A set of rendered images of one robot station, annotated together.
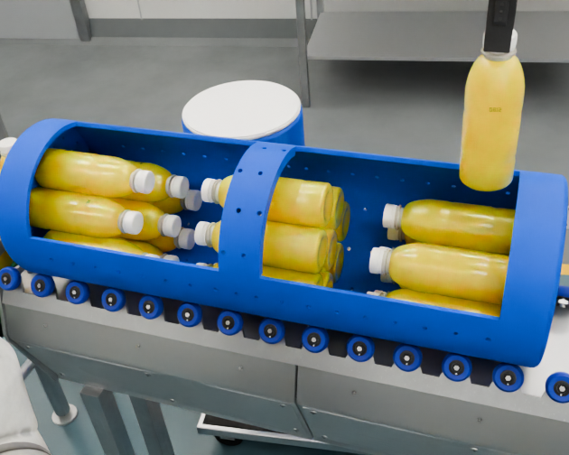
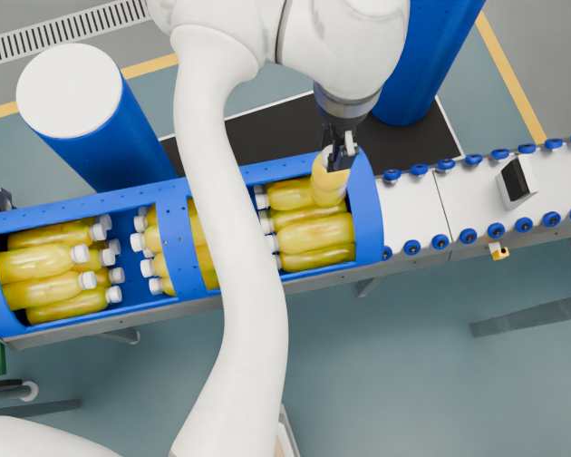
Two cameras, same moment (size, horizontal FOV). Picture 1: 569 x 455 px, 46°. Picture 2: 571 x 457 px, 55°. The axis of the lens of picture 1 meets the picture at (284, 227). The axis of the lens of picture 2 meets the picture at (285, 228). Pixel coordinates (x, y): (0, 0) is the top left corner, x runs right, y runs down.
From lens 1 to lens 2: 0.73 m
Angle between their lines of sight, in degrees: 40
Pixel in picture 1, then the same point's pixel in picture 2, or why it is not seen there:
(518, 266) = (362, 241)
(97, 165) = (43, 263)
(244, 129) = (89, 118)
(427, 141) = not seen: outside the picture
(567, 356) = not seen: hidden behind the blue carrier
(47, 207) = (20, 301)
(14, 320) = (19, 343)
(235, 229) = (182, 280)
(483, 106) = (329, 189)
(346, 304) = not seen: hidden behind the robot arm
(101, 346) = (93, 330)
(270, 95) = (84, 63)
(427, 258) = (303, 240)
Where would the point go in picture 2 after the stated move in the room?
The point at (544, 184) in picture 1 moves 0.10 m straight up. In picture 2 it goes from (360, 179) to (367, 162)
